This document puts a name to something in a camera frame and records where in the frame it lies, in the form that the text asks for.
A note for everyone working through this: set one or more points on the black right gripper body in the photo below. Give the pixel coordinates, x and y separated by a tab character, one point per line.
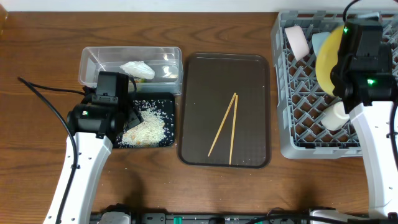
387	63

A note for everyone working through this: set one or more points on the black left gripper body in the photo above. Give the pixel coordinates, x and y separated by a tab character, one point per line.
133	116

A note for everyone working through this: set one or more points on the yellow plate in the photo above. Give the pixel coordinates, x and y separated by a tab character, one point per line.
327	58

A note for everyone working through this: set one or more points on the rice food waste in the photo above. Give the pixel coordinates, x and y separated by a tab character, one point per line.
149	129

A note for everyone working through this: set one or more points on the pale green cup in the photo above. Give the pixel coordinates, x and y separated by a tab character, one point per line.
335	117

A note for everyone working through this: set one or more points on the white napkin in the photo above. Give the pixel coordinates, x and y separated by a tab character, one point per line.
138	69

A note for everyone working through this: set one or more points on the light blue bowl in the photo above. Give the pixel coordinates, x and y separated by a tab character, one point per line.
318	40

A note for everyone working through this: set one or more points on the pink bowl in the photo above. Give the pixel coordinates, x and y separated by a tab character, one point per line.
298	42

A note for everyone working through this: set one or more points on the wooden chopstick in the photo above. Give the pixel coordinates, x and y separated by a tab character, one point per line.
222	124
233	129

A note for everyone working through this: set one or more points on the green yellow snack wrapper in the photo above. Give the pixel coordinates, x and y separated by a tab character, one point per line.
140	80

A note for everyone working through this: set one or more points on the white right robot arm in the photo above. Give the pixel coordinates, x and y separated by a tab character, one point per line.
375	127

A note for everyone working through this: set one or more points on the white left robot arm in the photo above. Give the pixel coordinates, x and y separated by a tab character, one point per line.
93	127

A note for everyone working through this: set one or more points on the grey dishwasher rack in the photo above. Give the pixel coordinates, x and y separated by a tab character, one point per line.
301	101

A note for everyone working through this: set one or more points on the black tray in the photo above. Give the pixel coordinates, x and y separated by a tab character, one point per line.
168	105

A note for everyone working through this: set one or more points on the clear plastic bin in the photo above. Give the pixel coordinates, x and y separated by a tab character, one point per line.
165	61

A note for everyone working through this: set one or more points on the brown serving tray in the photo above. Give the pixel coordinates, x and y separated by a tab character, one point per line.
209	83

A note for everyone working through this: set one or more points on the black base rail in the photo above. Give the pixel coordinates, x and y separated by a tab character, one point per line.
120	213

